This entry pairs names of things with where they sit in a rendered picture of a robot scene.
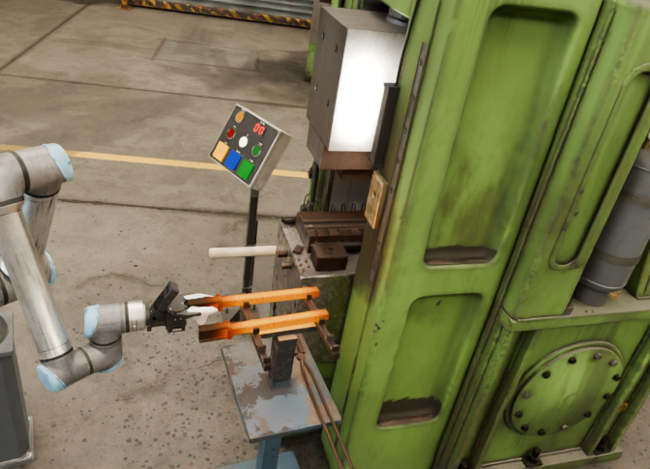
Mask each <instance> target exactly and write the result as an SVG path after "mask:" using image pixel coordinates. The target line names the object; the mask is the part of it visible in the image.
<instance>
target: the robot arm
mask: <svg viewBox="0 0 650 469"><path fill-rule="evenodd" d="M73 176H74V172H73V167H72V164H71V162H70V159H69V157H68V155H67V154H66V152H65V151H64V149H63V148H62V147H61V146H60V145H58V144H55V143H51V144H43V145H41V146H36V147H32V148H27V149H22V150H18V151H13V152H10V153H9V152H8V153H3V154H1V155H0V254H1V257H0V307H2V306H4V305H7V304H9V303H12V302H14V301H17V300H18V302H19V305H20V307H21V310H22V312H23V315H24V318H25V320H26V323H27V326H28V328H29V331H30V334H31V336H32V339H33V340H34V343H35V346H36V348H37V351H38V354H39V359H40V362H41V365H38V366H37V372H38V376H39V378H40V380H41V381H42V383H43V384H44V386H45V387H46V388H47V389H48V390H49V391H50V392H52V393H57V392H59V391H61V390H63V389H67V387H69V386H71V385H72V384H74V383H76V382H77V381H79V380H81V379H83V378H85V377H87V376H89V375H91V374H94V373H95V372H99V373H107V372H111V371H113V370H114V369H116V368H117V367H118V366H119V365H121V363H122V359H123V348H122V334H124V333H129V332H137V331H144V330H145V326H146V327H147V332H151V331H152V328H153V327H160V326H165V329H166V330H167V332H168V333H174V332H182V331H185V326H187V320H186V319H188V318H189V319H195V320H196V322H197V323H198V324H199V325H202V324H204V323H205V321H206V319H207V316H208V315H209V314H212V313H215V312H217V311H218V309H217V308H214V307H208V308H207V307H202V308H198V307H190V308H189V309H187V305H188V299H195V298H205V297H214V296H210V295H205V294H196V293H183V294H179V295H178V293H179V288H178V284H177V283H176V282H173V281H170V282H169V283H168V284H167V286H166V287H165V288H164V290H163V291H162V293H161V294H160V295H159V297H158V298H157V299H156V301H155V302H154V303H153V304H152V305H151V306H150V308H149V303H144V305H143V301H142V300H140V301H131V302H125V303H115V304H106V305H95V306H90V307H87V308H86V309H85V310H84V336H85V337H87V338H89V342H87V343H85V344H83V345H81V346H78V347H77V348H75V349H73V346H72V344H71V343H70V340H69V337H68V335H67V332H66V329H65V326H64V324H63V321H62V318H61V315H60V313H59V310H58V307H57V305H56V303H55V300H54V297H53V294H52V292H51V289H50V286H52V285H53V284H54V282H55V280H56V271H55V267H53V261H52V259H51V257H50V256H49V254H48V253H47V252H46V251H45V249H46V244H47V240H48V236H49V231H50V227H51V224H52V220H53V215H54V211H55V207H56V202H57V198H58V194H59V191H60V190H61V186H62V183H65V182H66V183H68V182H69V181H71V179H72V178H73ZM174 329H181V330H177V331H172V330H174Z"/></svg>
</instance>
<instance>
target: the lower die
mask: <svg viewBox="0 0 650 469"><path fill-rule="evenodd" d="M366 219H367V218H366V217H365V211H319V212H297V216H296V223H295V226H296V228H297V230H298V233H299V235H300V233H301V236H300V237H301V240H302V242H303V244H304V246H305V249H306V251H307V253H311V250H310V245H311V244H314V242H315V240H316V232H314V229H315V228H316V229H317V230H318V239H317V242H318V243H326V241H327V239H328V231H327V232H326V229H327V228H329V230H330V238H329V243H336V242H337V241H338V240H339V236H340V242H348V241H349V239H350V230H349V231H348V228H349V227H350V228H351V229H352V238H351V242H359V241H360V239H361V235H362V230H359V228H360V227H362V228H363V231H364V232H365V227H366V225H365V224H359V225H324V226H307V227H306V228H305V226H304V221H327V220H366ZM338 228H340V231H341V235H340V231H337V229H338Z"/></svg>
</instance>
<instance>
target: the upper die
mask: <svg viewBox="0 0 650 469"><path fill-rule="evenodd" d="M307 147H308V149H309V151H310V153H311V155H312V156H313V158H314V160H315V162H316V163H317V165H318V167H319V168H320V169H341V170H377V168H378V167H371V165H370V164H369V162H368V159H369V157H370V152H371V151H328V149H327V148H326V146H325V145H324V143H323V141H322V140H321V139H320V137H319V135H318V134H317V132H316V131H315V129H314V128H313V126H312V125H311V123H310V124H309V132H308V139H307Z"/></svg>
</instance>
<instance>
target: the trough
mask: <svg viewBox="0 0 650 469"><path fill-rule="evenodd" d="M366 223H367V220H327V221H304V226H305V228H306V227H307V226H309V225H312V226H324V225H359V224H366Z"/></svg>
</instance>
